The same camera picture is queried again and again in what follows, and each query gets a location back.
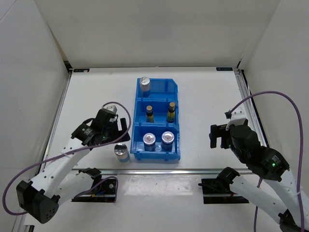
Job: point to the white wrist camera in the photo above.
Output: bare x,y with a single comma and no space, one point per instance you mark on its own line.
111,108
236,117

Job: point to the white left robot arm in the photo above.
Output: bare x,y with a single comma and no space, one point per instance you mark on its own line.
42,195

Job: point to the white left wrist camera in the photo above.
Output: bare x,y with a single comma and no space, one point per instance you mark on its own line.
111,108

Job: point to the silver lid jar front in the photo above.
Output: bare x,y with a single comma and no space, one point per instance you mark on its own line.
121,152

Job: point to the yellow label sauce bottle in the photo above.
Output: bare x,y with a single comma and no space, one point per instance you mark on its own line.
149,114
171,112

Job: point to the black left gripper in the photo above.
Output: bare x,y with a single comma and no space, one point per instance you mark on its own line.
114,124

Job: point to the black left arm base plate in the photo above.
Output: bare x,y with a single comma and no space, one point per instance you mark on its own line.
106,192

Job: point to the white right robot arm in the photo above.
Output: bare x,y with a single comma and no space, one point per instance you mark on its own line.
290,209

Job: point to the aluminium table edge rail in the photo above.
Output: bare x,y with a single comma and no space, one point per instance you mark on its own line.
160,171

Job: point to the silver lid jar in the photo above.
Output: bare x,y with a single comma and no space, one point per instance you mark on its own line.
145,86
121,152

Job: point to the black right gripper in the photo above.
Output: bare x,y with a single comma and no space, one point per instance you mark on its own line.
217,131

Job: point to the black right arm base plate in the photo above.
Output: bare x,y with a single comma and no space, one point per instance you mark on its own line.
213,193

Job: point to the yellow label sauce bottle front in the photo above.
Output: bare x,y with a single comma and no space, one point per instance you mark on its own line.
149,114

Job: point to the blue plastic divided bin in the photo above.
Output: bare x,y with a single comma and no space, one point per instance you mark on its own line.
163,91

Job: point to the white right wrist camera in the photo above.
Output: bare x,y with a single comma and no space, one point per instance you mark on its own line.
236,117

